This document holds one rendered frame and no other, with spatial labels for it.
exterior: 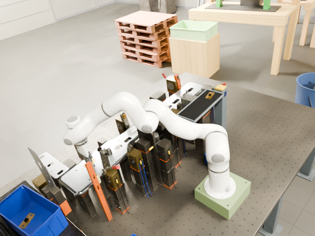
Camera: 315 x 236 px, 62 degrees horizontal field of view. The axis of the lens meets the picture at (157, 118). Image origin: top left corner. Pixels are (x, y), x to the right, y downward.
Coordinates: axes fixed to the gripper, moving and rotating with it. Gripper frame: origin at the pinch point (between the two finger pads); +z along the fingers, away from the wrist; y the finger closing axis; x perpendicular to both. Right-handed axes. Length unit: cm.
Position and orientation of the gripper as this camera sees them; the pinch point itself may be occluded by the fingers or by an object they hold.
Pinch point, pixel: (88, 159)
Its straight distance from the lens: 170.1
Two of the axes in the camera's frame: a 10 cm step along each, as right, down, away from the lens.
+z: 1.3, 8.1, 5.8
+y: -7.6, -2.9, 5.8
